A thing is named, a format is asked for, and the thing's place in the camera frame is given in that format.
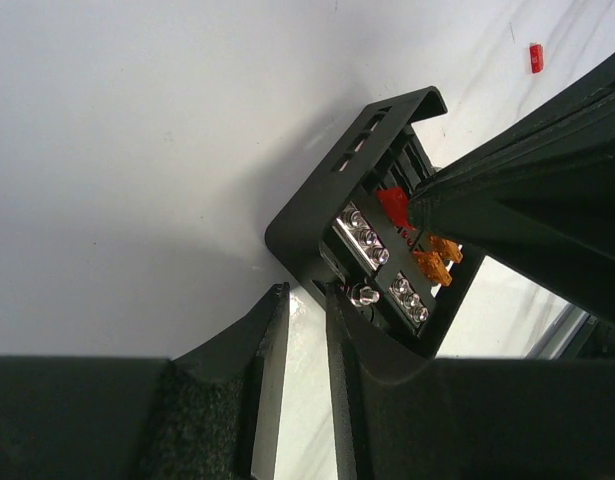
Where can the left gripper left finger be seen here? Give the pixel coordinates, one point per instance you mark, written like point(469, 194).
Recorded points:
point(217, 409)

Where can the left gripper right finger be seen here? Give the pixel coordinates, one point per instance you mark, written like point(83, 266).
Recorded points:
point(397, 415)

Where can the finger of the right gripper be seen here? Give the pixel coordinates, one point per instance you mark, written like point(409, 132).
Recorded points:
point(585, 93)
point(543, 205)

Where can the red blade fuse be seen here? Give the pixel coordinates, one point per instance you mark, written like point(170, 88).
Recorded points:
point(394, 202)
point(536, 58)

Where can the black fuse box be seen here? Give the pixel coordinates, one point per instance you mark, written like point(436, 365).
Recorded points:
point(333, 232)

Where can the installed orange fuse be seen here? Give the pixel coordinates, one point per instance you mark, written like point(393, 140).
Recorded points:
point(447, 250)
point(433, 265)

